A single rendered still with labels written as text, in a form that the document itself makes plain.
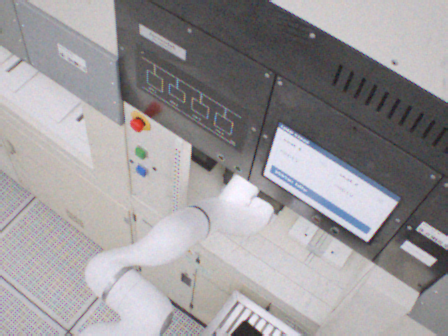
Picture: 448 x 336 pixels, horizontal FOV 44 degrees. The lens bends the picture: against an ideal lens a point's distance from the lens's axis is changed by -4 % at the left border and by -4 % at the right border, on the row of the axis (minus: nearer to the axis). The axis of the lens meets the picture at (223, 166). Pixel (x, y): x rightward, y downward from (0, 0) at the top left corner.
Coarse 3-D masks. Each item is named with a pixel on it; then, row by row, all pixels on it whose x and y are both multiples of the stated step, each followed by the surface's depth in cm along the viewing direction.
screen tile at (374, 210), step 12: (336, 180) 116; (348, 180) 113; (336, 192) 119; (360, 192) 114; (372, 192) 111; (348, 204) 119; (372, 204) 114; (384, 204) 112; (360, 216) 120; (372, 216) 117
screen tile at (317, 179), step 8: (280, 144) 119; (288, 144) 117; (296, 144) 115; (296, 152) 117; (304, 152) 116; (312, 152) 114; (280, 160) 123; (288, 160) 121; (304, 160) 118; (312, 160) 116; (288, 168) 123; (296, 168) 121; (320, 168) 116; (328, 168) 115; (296, 176) 124; (304, 176) 122; (312, 176) 120; (320, 176) 118; (312, 184) 122; (320, 184) 120
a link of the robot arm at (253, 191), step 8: (232, 184) 157; (240, 184) 156; (248, 184) 157; (224, 192) 156; (232, 192) 155; (240, 192) 155; (248, 192) 155; (256, 192) 158; (232, 200) 153; (240, 200) 154; (248, 200) 154
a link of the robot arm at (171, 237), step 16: (192, 208) 132; (160, 224) 123; (176, 224) 122; (192, 224) 126; (144, 240) 122; (160, 240) 120; (176, 240) 121; (192, 240) 125; (96, 256) 124; (112, 256) 122; (128, 256) 121; (144, 256) 120; (160, 256) 120; (176, 256) 122; (96, 272) 122; (112, 272) 122; (96, 288) 122
